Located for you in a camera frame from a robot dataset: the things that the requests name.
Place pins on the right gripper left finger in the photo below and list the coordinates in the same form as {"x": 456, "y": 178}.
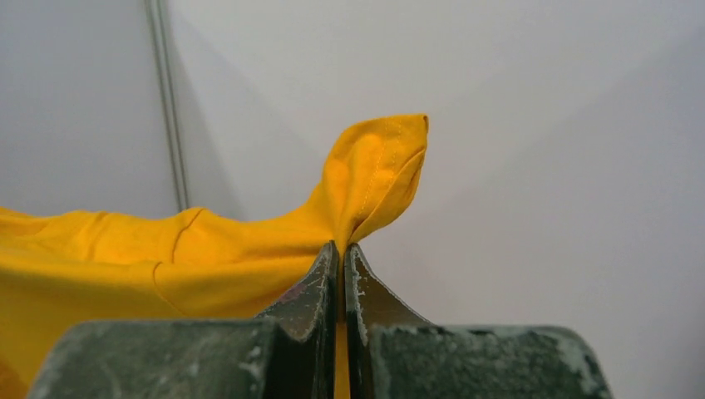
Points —
{"x": 285, "y": 351}

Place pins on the yellow t shirt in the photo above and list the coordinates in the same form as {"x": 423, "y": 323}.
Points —
{"x": 61, "y": 270}

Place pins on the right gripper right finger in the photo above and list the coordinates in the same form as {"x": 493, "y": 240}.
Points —
{"x": 394, "y": 352}

